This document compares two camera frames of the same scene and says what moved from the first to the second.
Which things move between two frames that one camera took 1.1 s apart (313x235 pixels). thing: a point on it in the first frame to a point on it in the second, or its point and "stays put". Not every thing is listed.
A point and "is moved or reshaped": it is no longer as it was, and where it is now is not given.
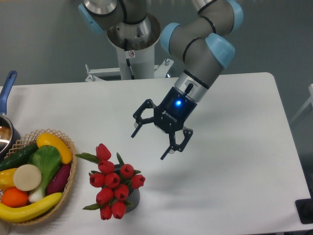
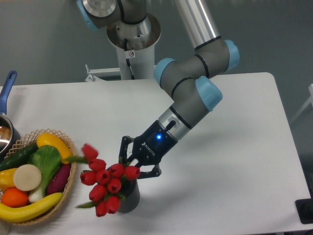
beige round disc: (27, 177) stays put
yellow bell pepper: (48, 139) stays put
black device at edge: (305, 208) stays put
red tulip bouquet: (112, 197) is moved or reshaped
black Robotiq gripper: (169, 117) to (149, 148)
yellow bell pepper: (6, 179) stays put
